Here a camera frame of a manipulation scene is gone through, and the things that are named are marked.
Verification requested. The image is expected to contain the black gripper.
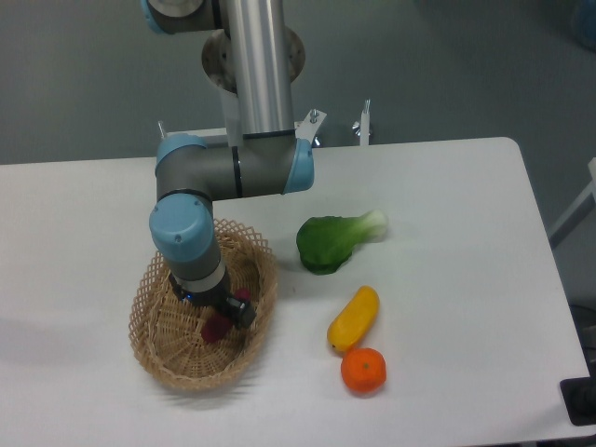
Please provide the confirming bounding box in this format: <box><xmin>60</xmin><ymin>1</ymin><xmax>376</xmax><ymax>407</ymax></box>
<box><xmin>169</xmin><ymin>273</ymin><xmax>256</xmax><ymax>329</ymax></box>

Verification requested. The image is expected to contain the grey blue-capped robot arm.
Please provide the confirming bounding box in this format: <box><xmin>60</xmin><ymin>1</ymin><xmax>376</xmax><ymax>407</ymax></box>
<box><xmin>141</xmin><ymin>1</ymin><xmax>315</xmax><ymax>328</ymax></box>

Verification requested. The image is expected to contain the oval wicker basket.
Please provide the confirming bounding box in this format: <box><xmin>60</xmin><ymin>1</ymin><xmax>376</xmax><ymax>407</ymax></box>
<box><xmin>129</xmin><ymin>220</ymin><xmax>278</xmax><ymax>391</ymax></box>

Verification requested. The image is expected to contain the yellow mango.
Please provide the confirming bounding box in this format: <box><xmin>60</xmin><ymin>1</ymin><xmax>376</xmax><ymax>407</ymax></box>
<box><xmin>327</xmin><ymin>286</ymin><xmax>380</xmax><ymax>353</ymax></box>

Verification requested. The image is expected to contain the green bok choy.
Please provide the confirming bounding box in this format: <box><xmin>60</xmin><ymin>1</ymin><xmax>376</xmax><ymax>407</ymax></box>
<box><xmin>295</xmin><ymin>210</ymin><xmax>388</xmax><ymax>275</ymax></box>

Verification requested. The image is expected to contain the orange tangerine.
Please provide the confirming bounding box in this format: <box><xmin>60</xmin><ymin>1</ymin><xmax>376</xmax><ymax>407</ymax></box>
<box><xmin>341</xmin><ymin>347</ymin><xmax>387</xmax><ymax>394</ymax></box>

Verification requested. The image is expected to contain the black box at table edge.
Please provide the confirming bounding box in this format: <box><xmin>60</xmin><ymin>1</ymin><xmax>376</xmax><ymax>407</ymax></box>
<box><xmin>560</xmin><ymin>377</ymin><xmax>595</xmax><ymax>427</ymax></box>

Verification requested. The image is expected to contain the white frame at right edge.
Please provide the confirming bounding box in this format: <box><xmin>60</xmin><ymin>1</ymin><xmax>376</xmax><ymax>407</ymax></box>
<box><xmin>547</xmin><ymin>158</ymin><xmax>595</xmax><ymax>250</ymax></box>

